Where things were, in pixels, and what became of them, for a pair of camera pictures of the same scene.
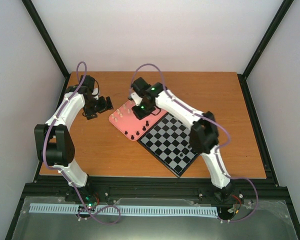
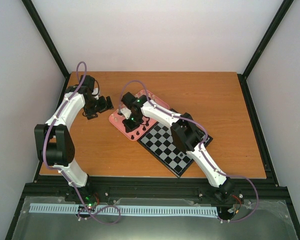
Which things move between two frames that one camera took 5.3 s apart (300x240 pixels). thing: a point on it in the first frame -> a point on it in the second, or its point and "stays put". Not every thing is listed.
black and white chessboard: [168, 140] stays put
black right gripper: [139, 115] -> [128, 127]
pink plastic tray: [125, 121] stays put
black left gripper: [89, 113] stays put
